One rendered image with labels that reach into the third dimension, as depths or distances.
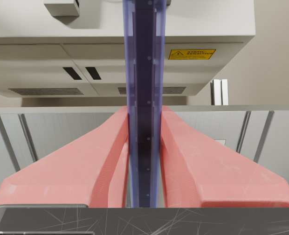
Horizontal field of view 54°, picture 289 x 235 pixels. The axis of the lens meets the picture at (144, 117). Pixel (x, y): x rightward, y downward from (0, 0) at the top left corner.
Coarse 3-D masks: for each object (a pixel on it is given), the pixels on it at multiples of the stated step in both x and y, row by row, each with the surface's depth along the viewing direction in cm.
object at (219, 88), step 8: (48, 0) 45; (56, 0) 45; (64, 0) 45; (72, 0) 45; (168, 0) 49; (48, 8) 47; (56, 8) 47; (64, 8) 47; (72, 8) 47; (216, 80) 79; (224, 80) 79; (216, 88) 79; (224, 88) 79; (216, 96) 79; (224, 96) 79; (216, 104) 79; (224, 104) 79
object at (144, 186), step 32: (128, 0) 9; (160, 0) 9; (128, 32) 9; (160, 32) 9; (128, 64) 10; (160, 64) 10; (128, 96) 11; (160, 96) 11; (128, 128) 12; (160, 128) 12
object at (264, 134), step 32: (0, 128) 25; (32, 128) 26; (64, 128) 26; (224, 128) 26; (256, 128) 26; (288, 128) 26; (0, 160) 28; (32, 160) 28; (256, 160) 28; (288, 160) 29; (128, 192) 31; (160, 192) 31
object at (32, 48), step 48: (0, 0) 50; (96, 0) 50; (192, 0) 50; (240, 0) 50; (0, 48) 54; (48, 48) 54; (96, 48) 54; (192, 48) 55; (240, 48) 56; (48, 96) 101; (96, 96) 103
